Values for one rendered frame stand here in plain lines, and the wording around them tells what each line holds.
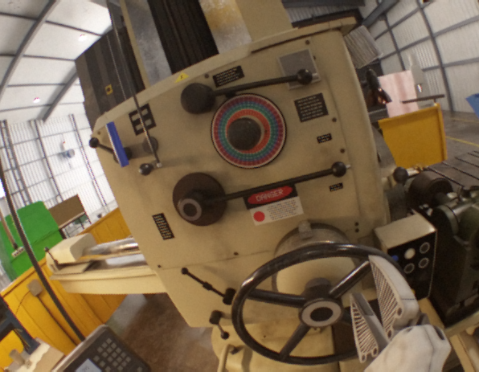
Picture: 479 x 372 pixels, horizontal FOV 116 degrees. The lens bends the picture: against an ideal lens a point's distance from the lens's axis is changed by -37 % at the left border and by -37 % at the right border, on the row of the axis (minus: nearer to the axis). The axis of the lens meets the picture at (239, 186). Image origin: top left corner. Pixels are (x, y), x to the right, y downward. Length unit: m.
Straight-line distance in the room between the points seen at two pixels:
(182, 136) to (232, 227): 0.27
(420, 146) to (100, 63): 3.64
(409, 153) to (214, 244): 3.13
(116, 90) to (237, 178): 1.15
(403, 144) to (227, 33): 2.74
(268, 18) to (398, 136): 2.52
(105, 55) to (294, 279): 1.58
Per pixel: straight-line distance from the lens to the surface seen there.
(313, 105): 0.55
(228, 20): 1.33
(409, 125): 3.45
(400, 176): 0.60
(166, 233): 0.72
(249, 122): 0.46
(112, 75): 1.60
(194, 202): 0.55
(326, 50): 0.58
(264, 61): 0.56
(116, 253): 1.45
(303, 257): 0.39
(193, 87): 0.53
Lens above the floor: 1.69
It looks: 14 degrees down
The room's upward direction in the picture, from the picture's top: 20 degrees counter-clockwise
